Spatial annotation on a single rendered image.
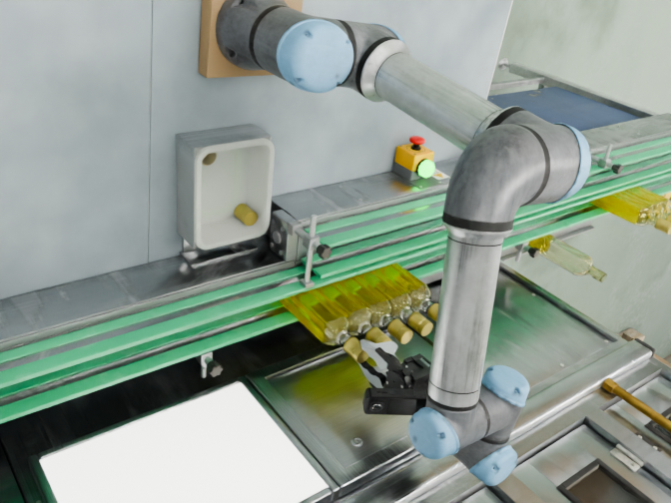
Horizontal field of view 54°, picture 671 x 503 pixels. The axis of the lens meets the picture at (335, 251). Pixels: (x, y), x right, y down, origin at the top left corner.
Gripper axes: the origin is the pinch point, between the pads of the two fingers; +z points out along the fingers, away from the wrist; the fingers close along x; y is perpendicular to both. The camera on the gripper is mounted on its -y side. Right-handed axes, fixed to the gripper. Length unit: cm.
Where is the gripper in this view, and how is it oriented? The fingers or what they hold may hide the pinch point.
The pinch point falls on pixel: (360, 353)
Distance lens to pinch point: 131.9
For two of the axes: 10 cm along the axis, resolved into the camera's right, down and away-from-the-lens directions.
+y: 8.0, -2.3, 5.6
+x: 1.1, -8.5, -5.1
